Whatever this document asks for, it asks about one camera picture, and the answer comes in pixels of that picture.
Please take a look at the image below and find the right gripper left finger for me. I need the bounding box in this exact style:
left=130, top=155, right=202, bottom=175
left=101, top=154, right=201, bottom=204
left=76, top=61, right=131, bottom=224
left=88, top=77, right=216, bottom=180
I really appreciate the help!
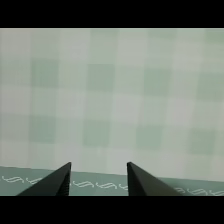
left=15, top=161, right=73, bottom=197

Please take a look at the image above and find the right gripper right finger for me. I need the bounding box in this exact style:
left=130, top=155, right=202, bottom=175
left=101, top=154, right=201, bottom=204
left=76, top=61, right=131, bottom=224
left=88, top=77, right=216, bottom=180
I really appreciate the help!
left=126, top=161, right=184, bottom=197

